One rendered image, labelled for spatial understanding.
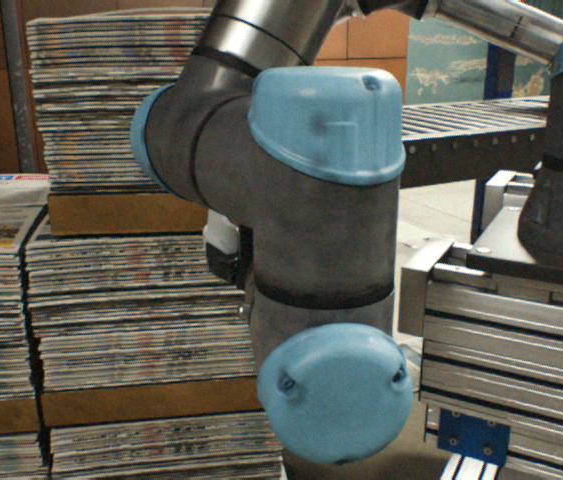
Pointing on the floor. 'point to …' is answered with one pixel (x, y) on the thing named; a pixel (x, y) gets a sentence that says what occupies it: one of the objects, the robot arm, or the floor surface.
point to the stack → (98, 344)
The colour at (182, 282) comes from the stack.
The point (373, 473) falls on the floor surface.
